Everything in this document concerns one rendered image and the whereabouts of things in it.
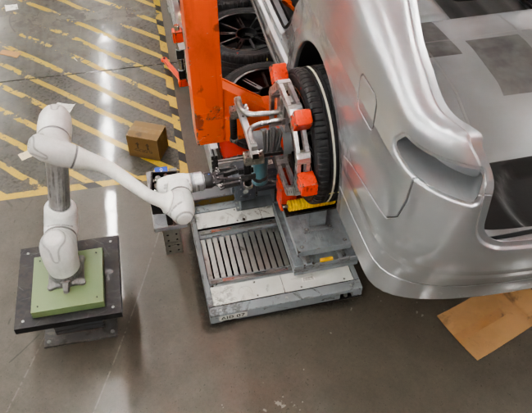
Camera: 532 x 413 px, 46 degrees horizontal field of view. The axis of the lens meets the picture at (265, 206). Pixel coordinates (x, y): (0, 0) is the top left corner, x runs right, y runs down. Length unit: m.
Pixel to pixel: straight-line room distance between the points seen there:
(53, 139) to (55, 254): 0.61
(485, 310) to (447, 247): 1.41
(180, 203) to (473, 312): 1.72
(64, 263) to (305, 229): 1.27
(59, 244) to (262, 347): 1.13
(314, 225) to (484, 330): 1.04
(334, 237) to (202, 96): 1.03
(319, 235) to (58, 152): 1.49
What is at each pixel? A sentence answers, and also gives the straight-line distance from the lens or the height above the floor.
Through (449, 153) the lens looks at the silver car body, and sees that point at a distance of 1.96.
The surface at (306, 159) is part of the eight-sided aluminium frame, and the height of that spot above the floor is 0.96.
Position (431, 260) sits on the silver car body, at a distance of 2.26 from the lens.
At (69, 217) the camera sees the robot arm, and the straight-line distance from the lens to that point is 3.14.
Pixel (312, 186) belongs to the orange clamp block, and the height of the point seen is 0.87.
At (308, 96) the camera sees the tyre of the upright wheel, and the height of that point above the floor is 1.16.
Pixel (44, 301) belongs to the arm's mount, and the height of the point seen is 0.35.
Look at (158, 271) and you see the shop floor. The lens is 3.60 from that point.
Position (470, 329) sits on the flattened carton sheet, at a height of 0.01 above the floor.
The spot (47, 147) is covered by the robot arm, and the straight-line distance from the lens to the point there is 2.66.
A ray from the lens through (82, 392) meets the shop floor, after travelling 3.27.
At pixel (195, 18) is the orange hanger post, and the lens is 3.06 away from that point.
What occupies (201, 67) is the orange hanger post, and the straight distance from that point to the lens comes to 3.21.
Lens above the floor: 2.81
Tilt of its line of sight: 47 degrees down
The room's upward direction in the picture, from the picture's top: straight up
